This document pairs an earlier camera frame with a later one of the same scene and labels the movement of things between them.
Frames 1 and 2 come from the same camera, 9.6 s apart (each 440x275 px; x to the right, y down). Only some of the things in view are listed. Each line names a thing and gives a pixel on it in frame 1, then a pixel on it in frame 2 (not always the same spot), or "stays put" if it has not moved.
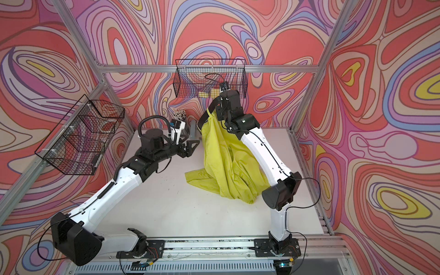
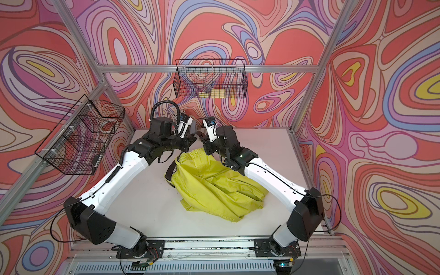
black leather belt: x=208 y=112 to x=171 y=170
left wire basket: x=79 y=142 stays put
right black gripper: x=219 y=110 to x=207 y=145
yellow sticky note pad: x=215 y=93 stays put
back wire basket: x=193 y=76 stays put
